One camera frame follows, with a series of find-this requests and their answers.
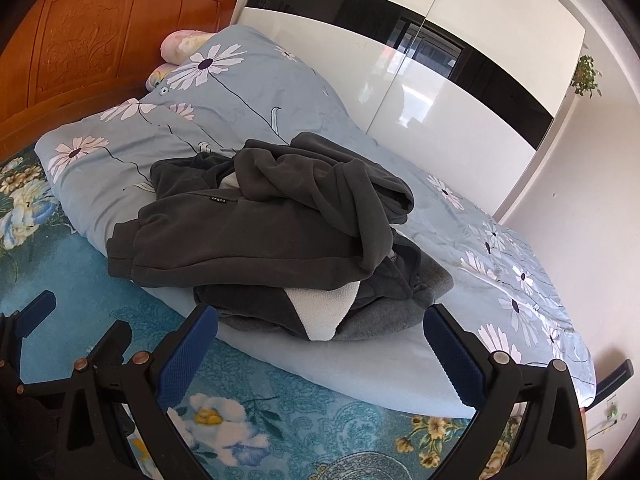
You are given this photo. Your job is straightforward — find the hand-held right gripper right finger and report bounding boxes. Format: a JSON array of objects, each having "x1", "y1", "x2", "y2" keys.
[{"x1": 423, "y1": 304, "x2": 587, "y2": 480}]

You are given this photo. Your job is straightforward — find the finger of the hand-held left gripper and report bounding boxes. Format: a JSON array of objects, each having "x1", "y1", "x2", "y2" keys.
[
  {"x1": 0, "y1": 290, "x2": 57, "y2": 386},
  {"x1": 89, "y1": 320, "x2": 133, "y2": 377}
]

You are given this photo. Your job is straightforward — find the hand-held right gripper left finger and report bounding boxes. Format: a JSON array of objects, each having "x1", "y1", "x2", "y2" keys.
[{"x1": 57, "y1": 304, "x2": 219, "y2": 480}]

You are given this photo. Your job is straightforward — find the dark grey pants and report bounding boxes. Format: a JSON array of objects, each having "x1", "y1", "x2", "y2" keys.
[{"x1": 106, "y1": 132, "x2": 416, "y2": 288}]

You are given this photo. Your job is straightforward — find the teal floral blanket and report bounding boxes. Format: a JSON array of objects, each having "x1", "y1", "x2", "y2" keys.
[{"x1": 0, "y1": 147, "x2": 526, "y2": 480}]

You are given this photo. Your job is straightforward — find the black and white fleece garment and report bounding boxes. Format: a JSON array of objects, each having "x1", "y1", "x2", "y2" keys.
[{"x1": 194, "y1": 235, "x2": 431, "y2": 343}]

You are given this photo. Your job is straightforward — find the multicolour floral pillow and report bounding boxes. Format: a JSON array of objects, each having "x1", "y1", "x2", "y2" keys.
[{"x1": 145, "y1": 62, "x2": 175, "y2": 92}]

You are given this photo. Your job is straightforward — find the light blue daisy duvet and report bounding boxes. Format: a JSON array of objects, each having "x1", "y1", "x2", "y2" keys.
[{"x1": 35, "y1": 25, "x2": 598, "y2": 418}]

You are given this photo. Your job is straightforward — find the carved wooden headboard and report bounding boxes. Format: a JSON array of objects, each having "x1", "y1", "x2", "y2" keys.
[{"x1": 0, "y1": 0, "x2": 238, "y2": 136}]

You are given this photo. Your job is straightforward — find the pink pillow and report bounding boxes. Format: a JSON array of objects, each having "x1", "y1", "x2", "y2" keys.
[{"x1": 160, "y1": 29, "x2": 217, "y2": 66}]

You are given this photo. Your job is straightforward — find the green hanging plant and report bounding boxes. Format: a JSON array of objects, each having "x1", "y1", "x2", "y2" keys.
[{"x1": 570, "y1": 55, "x2": 603, "y2": 98}]

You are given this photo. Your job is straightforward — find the white wardrobe with black stripe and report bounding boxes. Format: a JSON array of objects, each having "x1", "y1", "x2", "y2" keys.
[{"x1": 237, "y1": 0, "x2": 587, "y2": 221}]

